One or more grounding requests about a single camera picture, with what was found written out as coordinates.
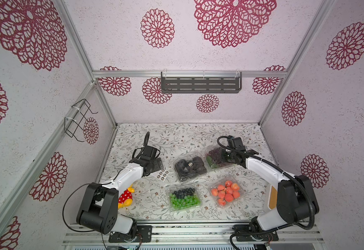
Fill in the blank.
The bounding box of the floral table mat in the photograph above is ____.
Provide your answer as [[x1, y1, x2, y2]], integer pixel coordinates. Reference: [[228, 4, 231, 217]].
[[101, 124, 273, 222]]

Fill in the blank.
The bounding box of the white sticker label sheet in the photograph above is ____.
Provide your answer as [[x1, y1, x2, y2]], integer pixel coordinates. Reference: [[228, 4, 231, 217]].
[[155, 170, 169, 181]]

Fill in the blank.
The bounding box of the green grape blueberry clamshell box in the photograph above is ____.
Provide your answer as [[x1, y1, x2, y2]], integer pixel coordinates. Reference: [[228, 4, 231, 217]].
[[167, 184, 202, 212]]

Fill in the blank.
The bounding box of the grey wall shelf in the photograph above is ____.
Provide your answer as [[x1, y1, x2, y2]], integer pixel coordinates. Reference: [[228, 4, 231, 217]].
[[160, 71, 242, 94]]

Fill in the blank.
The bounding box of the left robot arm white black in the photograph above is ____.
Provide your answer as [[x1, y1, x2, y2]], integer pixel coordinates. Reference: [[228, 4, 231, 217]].
[[76, 132, 162, 240]]

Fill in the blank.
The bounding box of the purple grape clamshell box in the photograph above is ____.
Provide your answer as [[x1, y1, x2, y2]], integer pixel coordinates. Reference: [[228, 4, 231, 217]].
[[204, 146, 233, 169]]

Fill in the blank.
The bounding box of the black wire wall rack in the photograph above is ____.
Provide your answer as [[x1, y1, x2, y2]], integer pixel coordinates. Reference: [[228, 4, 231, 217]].
[[63, 99, 98, 143]]

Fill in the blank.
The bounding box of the yellow red plush toy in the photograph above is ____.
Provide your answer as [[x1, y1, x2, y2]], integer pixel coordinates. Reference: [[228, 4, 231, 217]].
[[118, 186, 135, 209]]

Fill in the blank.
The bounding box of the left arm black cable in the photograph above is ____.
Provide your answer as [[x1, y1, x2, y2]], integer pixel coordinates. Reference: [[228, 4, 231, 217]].
[[62, 146, 161, 233]]

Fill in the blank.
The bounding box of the blackberry clamshell box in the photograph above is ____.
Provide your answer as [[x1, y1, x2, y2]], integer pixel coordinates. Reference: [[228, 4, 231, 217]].
[[174, 156, 208, 182]]

